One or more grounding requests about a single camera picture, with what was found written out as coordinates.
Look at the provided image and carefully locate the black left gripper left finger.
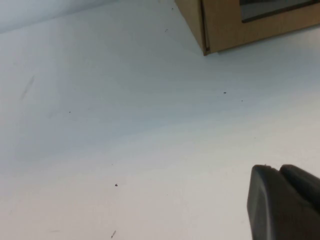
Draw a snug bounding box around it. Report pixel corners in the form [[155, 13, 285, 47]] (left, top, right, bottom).
[[246, 164, 320, 240]]

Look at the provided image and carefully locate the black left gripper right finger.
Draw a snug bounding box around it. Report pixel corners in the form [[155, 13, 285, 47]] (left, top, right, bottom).
[[278, 163, 320, 213]]

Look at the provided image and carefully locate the brown cardboard windowed shoe box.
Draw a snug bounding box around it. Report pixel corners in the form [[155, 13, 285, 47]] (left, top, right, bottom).
[[174, 0, 320, 57]]

